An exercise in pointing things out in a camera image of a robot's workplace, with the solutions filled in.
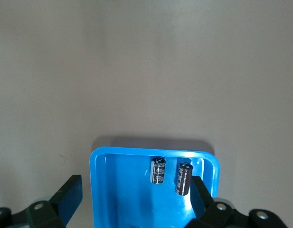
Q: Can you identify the short dark brown capacitor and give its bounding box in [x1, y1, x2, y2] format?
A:
[150, 156, 166, 185]

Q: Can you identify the table cover sheet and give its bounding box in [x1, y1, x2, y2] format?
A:
[0, 0, 293, 228]

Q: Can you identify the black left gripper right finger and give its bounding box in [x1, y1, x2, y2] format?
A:
[186, 175, 235, 228]

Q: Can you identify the blue plastic tray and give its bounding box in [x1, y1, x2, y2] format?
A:
[89, 146, 220, 228]

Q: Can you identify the long dark brown capacitor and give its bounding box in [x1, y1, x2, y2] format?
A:
[175, 162, 193, 196]

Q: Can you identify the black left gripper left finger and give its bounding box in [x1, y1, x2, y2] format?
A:
[25, 175, 83, 228]

